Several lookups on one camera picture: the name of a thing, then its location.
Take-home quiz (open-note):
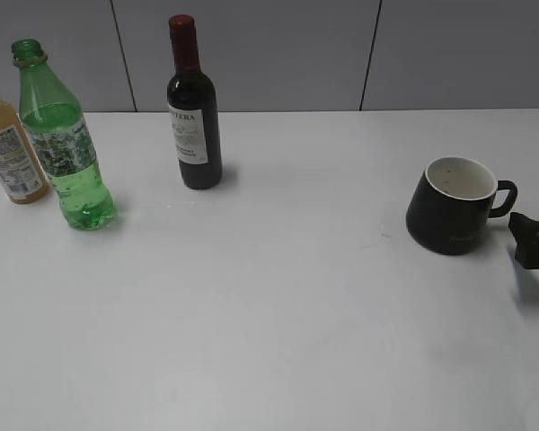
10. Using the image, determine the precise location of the orange juice bottle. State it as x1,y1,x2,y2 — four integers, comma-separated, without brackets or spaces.
0,98,49,204

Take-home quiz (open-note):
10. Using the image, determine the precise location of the red wine bottle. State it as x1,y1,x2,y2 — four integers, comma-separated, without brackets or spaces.
167,14,223,189

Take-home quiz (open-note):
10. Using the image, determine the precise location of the black mug white inside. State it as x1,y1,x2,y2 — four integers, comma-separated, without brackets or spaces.
405,156,518,255

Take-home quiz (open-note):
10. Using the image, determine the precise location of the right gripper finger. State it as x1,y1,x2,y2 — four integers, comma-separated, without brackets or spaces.
508,212,539,247
515,244,539,269

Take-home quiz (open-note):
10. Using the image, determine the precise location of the green sprite bottle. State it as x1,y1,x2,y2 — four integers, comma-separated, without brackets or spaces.
11,39,116,231

